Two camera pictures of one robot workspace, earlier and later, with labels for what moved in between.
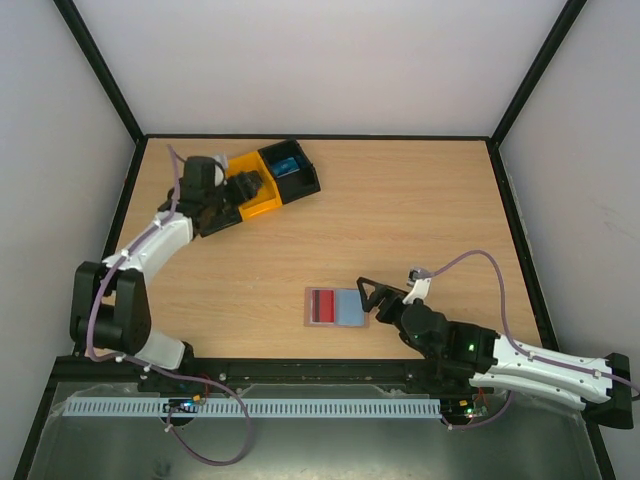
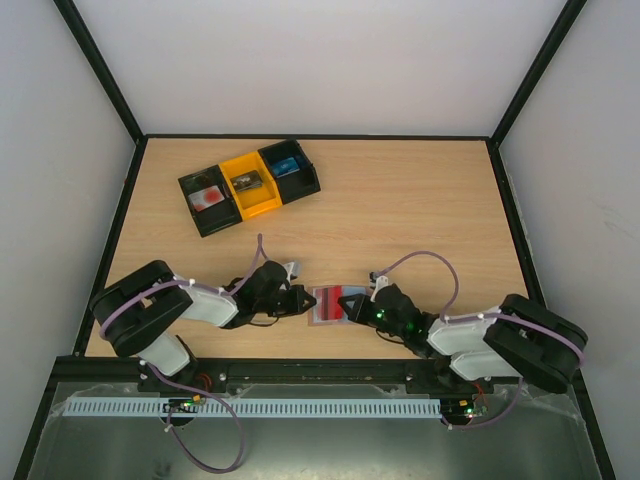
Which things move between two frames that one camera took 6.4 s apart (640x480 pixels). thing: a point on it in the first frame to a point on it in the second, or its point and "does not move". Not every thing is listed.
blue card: [285, 167] does not move
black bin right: [291, 169] does not move
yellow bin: [267, 195] does not move
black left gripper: [235, 180] to [296, 307]
